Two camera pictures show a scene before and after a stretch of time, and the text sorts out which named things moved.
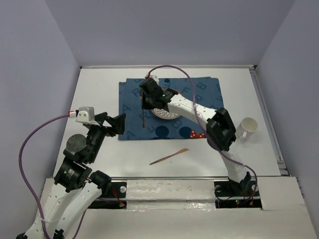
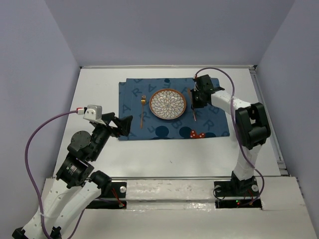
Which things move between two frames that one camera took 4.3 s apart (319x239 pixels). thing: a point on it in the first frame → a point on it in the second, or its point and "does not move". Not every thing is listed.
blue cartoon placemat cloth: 135,123 does not move
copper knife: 179,152 → 189,90
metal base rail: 172,193 does not move
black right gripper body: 149,98 → 197,101
